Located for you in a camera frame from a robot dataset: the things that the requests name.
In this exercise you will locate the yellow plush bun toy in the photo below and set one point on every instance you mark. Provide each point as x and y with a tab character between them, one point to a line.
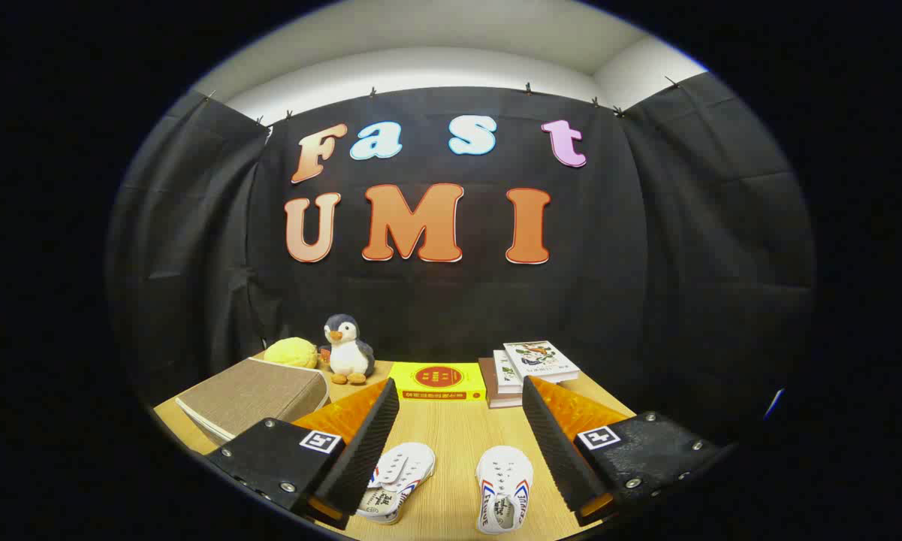
291	352

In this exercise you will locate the white canvas shoe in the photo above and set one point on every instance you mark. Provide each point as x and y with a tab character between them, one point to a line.
405	462
503	469

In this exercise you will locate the brown fabric storage box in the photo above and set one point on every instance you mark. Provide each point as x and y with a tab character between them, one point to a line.
248	391

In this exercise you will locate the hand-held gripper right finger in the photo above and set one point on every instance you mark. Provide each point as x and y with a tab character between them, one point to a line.
556	451

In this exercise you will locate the yellow book with red circle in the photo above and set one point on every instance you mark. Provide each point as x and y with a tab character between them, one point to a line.
435	376

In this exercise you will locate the white illustrated cover book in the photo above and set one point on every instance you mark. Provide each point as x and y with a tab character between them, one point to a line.
541	359

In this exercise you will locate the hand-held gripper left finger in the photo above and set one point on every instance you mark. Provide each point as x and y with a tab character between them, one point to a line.
368	443

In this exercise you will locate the white paperback book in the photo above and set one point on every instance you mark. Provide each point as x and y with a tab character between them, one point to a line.
507	376

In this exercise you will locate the penguin plush toy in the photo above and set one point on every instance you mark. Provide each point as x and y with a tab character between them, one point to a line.
349	353

